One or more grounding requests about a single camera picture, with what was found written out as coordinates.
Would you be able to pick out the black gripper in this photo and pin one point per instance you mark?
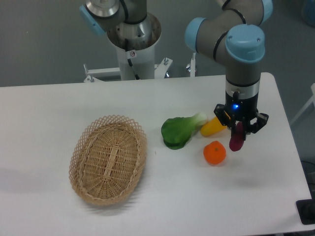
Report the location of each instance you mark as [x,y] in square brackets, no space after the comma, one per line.
[244,110]

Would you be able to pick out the purple sweet potato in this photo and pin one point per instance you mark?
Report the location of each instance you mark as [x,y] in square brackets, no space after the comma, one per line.
[237,137]

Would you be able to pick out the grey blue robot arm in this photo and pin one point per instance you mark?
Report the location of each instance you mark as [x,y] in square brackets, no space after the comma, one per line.
[234,39]

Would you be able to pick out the yellow pepper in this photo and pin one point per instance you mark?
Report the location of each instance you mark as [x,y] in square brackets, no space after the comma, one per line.
[212,127]

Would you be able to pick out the orange tangerine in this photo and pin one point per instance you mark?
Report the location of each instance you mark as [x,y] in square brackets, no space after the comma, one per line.
[214,153]

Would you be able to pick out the green bok choy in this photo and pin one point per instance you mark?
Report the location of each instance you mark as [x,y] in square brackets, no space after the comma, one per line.
[176,132]

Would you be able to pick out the black device at table edge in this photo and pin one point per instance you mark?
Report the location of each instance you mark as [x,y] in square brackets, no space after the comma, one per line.
[306,211]

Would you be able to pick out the woven wicker basket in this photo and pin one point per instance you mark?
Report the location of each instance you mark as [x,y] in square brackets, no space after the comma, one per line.
[108,160]

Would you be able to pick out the white frame at right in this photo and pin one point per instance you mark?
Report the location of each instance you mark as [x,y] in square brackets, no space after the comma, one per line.
[305,110]

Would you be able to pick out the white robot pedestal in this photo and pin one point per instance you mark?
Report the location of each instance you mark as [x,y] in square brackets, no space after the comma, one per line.
[135,49]

